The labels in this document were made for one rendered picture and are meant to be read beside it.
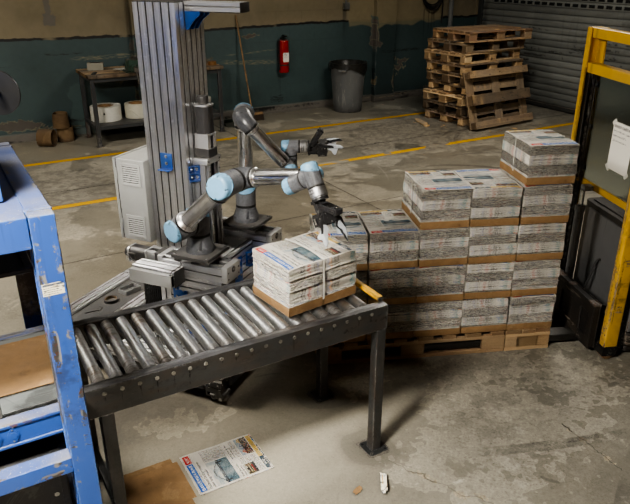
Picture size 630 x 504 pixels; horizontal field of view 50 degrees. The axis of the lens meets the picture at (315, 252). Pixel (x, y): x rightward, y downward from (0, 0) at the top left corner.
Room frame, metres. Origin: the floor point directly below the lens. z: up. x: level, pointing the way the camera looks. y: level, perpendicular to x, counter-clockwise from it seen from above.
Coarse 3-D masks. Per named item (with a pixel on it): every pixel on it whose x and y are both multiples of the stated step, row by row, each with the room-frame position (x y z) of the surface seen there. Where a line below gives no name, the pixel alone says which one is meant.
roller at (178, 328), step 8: (160, 312) 2.61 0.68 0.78; (168, 312) 2.57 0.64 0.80; (168, 320) 2.52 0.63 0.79; (176, 320) 2.50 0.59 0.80; (176, 328) 2.44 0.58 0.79; (184, 328) 2.44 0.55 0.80; (184, 336) 2.37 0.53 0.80; (192, 336) 2.38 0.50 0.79; (184, 344) 2.34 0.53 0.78; (192, 344) 2.31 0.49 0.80; (192, 352) 2.27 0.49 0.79
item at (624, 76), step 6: (588, 66) 4.11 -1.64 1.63; (594, 66) 4.05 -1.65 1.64; (600, 66) 3.99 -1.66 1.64; (606, 66) 3.95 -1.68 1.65; (612, 66) 3.95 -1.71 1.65; (588, 72) 4.11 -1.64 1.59; (594, 72) 4.04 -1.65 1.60; (600, 72) 3.97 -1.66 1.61; (606, 72) 3.91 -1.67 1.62; (612, 72) 3.85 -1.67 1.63; (618, 72) 3.79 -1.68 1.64; (624, 72) 3.74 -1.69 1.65; (612, 78) 3.84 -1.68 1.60; (618, 78) 3.78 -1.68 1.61; (624, 78) 3.73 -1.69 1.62
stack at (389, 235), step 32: (352, 224) 3.56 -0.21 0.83; (384, 224) 3.56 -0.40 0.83; (384, 256) 3.43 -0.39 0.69; (416, 256) 3.46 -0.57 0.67; (448, 256) 3.48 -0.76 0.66; (480, 256) 3.51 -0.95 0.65; (384, 288) 3.43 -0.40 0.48; (416, 288) 3.46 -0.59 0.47; (448, 288) 3.49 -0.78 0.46; (480, 288) 3.51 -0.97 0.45; (416, 320) 3.46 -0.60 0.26; (448, 320) 3.49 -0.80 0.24; (480, 320) 3.51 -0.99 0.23; (416, 352) 3.46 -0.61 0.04; (448, 352) 3.49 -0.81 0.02; (480, 352) 3.51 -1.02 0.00
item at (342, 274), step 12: (300, 240) 2.84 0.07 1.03; (312, 240) 2.83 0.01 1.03; (336, 240) 2.83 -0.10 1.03; (324, 252) 2.70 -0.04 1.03; (336, 252) 2.70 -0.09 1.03; (348, 252) 2.71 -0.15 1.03; (336, 264) 2.67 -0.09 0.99; (348, 264) 2.71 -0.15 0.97; (336, 276) 2.67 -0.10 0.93; (348, 276) 2.72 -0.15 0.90; (336, 288) 2.68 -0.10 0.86
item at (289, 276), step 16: (256, 256) 2.71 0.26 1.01; (272, 256) 2.65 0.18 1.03; (288, 256) 2.65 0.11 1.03; (304, 256) 2.66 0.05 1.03; (256, 272) 2.73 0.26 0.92; (272, 272) 2.62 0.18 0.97; (288, 272) 2.51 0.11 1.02; (304, 272) 2.56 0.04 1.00; (272, 288) 2.63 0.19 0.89; (288, 288) 2.53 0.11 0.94; (304, 288) 2.57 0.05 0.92; (288, 304) 2.52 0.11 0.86
